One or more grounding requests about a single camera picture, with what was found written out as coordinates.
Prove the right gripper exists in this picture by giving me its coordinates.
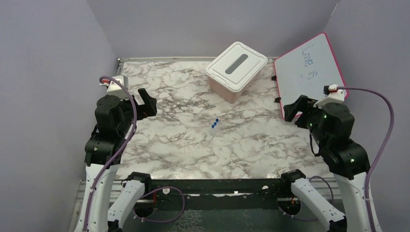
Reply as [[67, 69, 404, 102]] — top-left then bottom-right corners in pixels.
[[284, 93, 329, 147]]

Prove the white plastic lid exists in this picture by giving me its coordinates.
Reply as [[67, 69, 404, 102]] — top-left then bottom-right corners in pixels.
[[205, 42, 268, 92]]

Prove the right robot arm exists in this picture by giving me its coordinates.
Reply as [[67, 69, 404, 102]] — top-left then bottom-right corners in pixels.
[[279, 92, 381, 232]]

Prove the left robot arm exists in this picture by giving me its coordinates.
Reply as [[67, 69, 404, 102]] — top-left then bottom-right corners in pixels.
[[75, 88, 157, 232]]

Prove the pink framed whiteboard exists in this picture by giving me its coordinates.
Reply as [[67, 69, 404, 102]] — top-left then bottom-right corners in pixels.
[[273, 32, 345, 116]]

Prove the pink plastic bin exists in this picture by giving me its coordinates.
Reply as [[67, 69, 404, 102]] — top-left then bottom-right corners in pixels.
[[207, 77, 258, 103]]

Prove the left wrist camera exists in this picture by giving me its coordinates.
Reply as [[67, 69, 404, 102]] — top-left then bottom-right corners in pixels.
[[99, 75, 129, 99]]

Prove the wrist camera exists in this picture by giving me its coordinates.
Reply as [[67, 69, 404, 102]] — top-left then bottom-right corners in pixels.
[[313, 84, 345, 108], [99, 75, 129, 99]]

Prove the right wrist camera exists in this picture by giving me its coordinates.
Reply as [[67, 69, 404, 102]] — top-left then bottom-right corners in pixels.
[[313, 84, 345, 108]]

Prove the purple cable loop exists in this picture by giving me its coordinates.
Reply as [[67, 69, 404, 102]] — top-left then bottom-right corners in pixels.
[[132, 186, 186, 224]]

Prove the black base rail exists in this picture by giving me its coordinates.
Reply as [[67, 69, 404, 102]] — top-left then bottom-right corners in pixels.
[[131, 178, 302, 217]]

